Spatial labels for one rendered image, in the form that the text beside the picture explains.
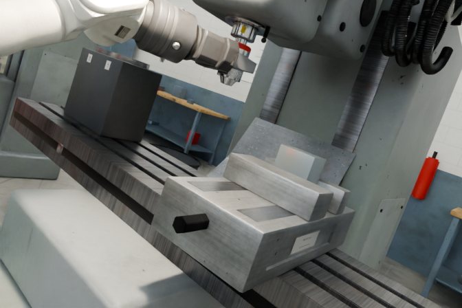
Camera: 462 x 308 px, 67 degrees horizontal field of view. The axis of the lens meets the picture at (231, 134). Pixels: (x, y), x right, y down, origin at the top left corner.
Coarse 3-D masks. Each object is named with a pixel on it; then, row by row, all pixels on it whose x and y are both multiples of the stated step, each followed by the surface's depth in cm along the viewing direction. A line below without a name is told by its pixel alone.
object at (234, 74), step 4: (240, 48) 64; (240, 52) 64; (244, 52) 65; (248, 52) 65; (248, 56) 66; (220, 72) 65; (224, 72) 65; (228, 72) 65; (232, 72) 65; (236, 72) 65; (240, 72) 65; (228, 76) 65; (232, 76) 65; (236, 76) 65; (240, 76) 66; (236, 80) 66
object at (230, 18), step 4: (228, 16) 64; (232, 16) 63; (236, 16) 62; (240, 16) 62; (244, 16) 62; (228, 20) 66; (232, 20) 65; (236, 20) 64; (240, 20) 63; (244, 20) 62; (248, 20) 62; (252, 20) 62; (232, 24) 68; (252, 24) 63; (256, 24) 62; (260, 24) 62; (260, 28) 64; (264, 28) 63; (260, 32) 67
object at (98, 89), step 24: (96, 72) 89; (120, 72) 82; (144, 72) 87; (72, 96) 95; (96, 96) 87; (120, 96) 84; (144, 96) 89; (96, 120) 85; (120, 120) 86; (144, 120) 91
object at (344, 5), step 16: (336, 0) 67; (352, 0) 68; (368, 0) 73; (336, 16) 67; (352, 16) 70; (368, 16) 75; (320, 32) 68; (336, 32) 68; (352, 32) 73; (368, 32) 79; (288, 48) 92; (304, 48) 85; (320, 48) 79; (336, 48) 74; (352, 48) 75
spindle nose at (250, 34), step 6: (234, 24) 65; (240, 24) 64; (246, 24) 64; (234, 30) 64; (240, 30) 64; (246, 30) 64; (252, 30) 64; (246, 36) 64; (252, 36) 65; (252, 42) 66
